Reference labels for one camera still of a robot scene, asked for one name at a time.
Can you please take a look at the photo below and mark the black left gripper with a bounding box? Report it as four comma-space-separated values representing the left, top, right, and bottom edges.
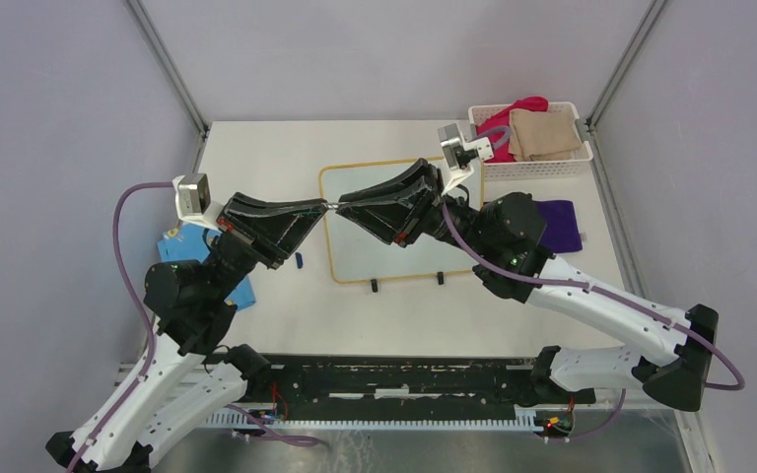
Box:
208, 188, 331, 301

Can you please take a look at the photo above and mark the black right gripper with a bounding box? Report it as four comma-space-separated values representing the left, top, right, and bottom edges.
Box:
337, 159, 494, 259

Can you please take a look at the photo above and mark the yellow framed whiteboard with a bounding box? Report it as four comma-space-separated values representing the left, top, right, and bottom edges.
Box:
317, 155, 486, 286

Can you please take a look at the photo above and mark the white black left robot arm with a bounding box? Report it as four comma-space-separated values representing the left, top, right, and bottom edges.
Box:
45, 193, 328, 472

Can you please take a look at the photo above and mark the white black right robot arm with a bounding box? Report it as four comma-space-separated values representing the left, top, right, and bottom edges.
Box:
337, 160, 719, 412

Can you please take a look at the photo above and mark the black whiteboard stand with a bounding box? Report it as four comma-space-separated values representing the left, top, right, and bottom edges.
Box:
370, 271, 447, 294

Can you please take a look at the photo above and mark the blue picture book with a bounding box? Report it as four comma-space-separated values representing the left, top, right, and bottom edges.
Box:
157, 222, 257, 312

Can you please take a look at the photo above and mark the red cloth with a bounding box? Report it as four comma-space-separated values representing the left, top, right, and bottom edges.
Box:
477, 96, 549, 165

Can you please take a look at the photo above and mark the beige cloth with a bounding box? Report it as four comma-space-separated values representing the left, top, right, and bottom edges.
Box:
508, 108, 582, 162

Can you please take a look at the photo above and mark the white perforated plastic basket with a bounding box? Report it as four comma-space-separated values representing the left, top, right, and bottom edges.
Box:
482, 101, 594, 181

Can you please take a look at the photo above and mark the purple towel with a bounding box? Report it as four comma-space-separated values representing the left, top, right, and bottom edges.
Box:
535, 200, 584, 254

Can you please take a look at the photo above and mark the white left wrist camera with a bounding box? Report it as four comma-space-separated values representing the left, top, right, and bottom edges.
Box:
172, 173, 224, 231

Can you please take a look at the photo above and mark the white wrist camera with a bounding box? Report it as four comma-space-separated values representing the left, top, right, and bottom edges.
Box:
438, 124, 494, 195
172, 173, 224, 231

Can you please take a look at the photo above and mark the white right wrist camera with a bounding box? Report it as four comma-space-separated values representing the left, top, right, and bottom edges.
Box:
438, 124, 494, 195

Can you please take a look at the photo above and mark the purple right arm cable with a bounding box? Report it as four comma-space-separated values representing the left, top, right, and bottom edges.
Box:
440, 125, 746, 445

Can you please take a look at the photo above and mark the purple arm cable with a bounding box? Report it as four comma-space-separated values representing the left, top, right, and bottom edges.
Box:
64, 181, 180, 473
440, 125, 746, 445

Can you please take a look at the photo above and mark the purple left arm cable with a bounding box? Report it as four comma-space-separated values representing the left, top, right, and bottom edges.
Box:
64, 181, 180, 473

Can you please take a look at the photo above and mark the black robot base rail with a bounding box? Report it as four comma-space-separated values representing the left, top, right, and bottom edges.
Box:
238, 353, 596, 422

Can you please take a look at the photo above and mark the aluminium frame rail right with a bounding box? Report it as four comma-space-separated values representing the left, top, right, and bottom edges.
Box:
585, 0, 671, 299

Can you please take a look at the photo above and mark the aluminium frame rail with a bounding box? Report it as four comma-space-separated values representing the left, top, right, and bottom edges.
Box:
585, 0, 671, 299
123, 0, 210, 141

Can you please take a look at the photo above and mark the aluminium frame rail left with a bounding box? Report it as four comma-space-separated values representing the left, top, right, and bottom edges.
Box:
123, 0, 210, 141

